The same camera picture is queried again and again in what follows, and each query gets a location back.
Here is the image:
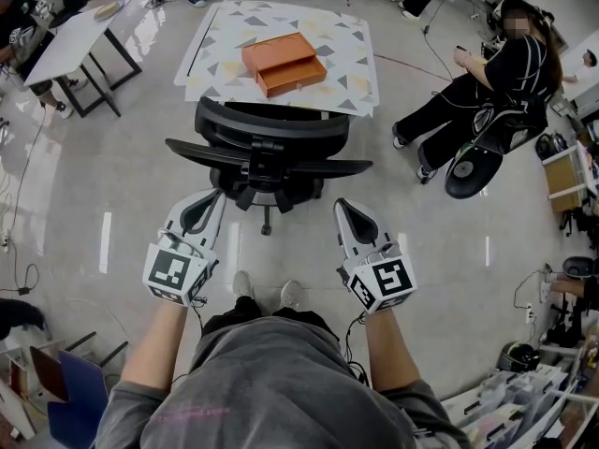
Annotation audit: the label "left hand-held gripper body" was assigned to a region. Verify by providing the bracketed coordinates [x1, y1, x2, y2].
[142, 230, 220, 309]

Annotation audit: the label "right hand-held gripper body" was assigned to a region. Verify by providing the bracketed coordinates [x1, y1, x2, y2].
[336, 239, 419, 316]

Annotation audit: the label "black office chair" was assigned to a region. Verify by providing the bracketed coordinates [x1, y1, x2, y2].
[164, 95, 374, 237]

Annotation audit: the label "person's left forearm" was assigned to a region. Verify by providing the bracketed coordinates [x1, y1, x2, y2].
[120, 299, 191, 388]

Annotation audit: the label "person's right forearm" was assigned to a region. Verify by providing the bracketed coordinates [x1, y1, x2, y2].
[364, 307, 422, 392]

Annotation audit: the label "black round shell chair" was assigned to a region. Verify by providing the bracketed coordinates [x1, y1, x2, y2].
[444, 105, 548, 200]

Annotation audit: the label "blue chair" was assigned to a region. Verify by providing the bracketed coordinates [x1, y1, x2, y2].
[46, 341, 130, 449]

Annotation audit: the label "white patterned table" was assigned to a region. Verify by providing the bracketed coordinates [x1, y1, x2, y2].
[173, 0, 379, 119]

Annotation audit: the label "person's left white shoe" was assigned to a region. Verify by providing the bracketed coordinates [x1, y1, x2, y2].
[232, 270, 256, 299]

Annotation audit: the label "person's white shoe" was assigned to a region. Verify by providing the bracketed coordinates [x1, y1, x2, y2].
[279, 279, 303, 311]
[232, 270, 256, 299]

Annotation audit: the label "person's black trousers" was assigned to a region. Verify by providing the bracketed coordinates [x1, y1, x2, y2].
[200, 296, 341, 341]

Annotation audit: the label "person's right white shoe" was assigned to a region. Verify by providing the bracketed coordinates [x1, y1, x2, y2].
[279, 279, 303, 311]

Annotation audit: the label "black helmet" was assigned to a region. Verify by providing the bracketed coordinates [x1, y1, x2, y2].
[496, 341, 541, 374]

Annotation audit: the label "black bag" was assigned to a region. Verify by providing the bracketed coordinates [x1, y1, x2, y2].
[0, 297, 51, 340]

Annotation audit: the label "person's grey sweatshirt torso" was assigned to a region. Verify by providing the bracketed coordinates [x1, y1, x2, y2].
[95, 315, 469, 449]

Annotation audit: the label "brown wooden shelf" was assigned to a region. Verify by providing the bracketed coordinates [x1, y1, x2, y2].
[8, 343, 71, 404]

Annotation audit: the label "row of clear storage bins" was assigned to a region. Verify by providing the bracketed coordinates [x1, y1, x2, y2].
[442, 362, 599, 449]

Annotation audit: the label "orange drawer box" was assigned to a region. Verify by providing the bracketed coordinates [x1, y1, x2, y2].
[241, 32, 329, 98]

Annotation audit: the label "black round basin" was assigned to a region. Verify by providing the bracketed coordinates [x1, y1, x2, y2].
[561, 255, 599, 278]

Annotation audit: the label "small black backpack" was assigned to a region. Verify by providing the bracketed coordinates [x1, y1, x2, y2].
[535, 132, 568, 161]

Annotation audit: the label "white side table black legs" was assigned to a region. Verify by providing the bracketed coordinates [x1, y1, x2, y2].
[22, 0, 144, 119]

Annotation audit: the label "beige round tray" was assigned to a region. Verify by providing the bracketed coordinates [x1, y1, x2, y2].
[93, 0, 133, 22]

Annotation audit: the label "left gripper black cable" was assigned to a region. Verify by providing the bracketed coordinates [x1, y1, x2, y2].
[189, 296, 208, 337]

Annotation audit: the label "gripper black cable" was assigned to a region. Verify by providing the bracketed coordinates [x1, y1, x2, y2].
[343, 311, 372, 388]
[189, 296, 208, 337]

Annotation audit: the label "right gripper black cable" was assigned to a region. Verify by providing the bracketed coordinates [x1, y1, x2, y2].
[343, 311, 372, 388]

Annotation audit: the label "black floor cable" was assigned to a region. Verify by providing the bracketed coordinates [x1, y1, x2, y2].
[0, 105, 49, 297]

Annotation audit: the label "brown box white frame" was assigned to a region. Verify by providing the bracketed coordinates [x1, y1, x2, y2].
[541, 140, 596, 214]

